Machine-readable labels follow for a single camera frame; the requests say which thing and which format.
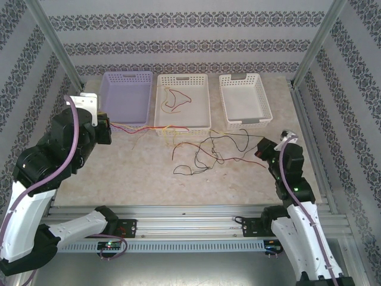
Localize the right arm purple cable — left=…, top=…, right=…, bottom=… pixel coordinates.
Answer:
left=279, top=135, right=342, bottom=286

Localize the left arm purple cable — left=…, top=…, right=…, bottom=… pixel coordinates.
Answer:
left=0, top=94, right=129, bottom=286

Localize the black wire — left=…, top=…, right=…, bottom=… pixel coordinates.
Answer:
left=193, top=128, right=264, bottom=167
left=173, top=148, right=220, bottom=177

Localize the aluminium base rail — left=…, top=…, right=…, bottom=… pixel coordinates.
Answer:
left=29, top=205, right=349, bottom=239

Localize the grey metal bottom panel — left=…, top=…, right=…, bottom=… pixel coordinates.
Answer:
left=29, top=251, right=363, bottom=286

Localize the white slotted cable duct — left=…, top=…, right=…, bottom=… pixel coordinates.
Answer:
left=56, top=240, right=266, bottom=253

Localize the large white plastic basket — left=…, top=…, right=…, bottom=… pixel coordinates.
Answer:
left=154, top=73, right=213, bottom=138

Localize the aluminium frame post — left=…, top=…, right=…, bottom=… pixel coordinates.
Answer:
left=25, top=0, right=87, bottom=92
left=291, top=0, right=349, bottom=89

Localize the small white grey-handled basket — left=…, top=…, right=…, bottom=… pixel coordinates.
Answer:
left=218, top=72, right=273, bottom=131

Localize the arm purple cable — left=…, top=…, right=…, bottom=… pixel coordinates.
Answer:
left=279, top=135, right=342, bottom=286
left=0, top=94, right=129, bottom=286

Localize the purple plastic basket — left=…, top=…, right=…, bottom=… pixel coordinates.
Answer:
left=98, top=70, right=154, bottom=129

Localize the green controller circuit board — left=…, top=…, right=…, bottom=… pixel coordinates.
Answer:
left=264, top=243, right=284, bottom=254
left=97, top=241, right=123, bottom=250

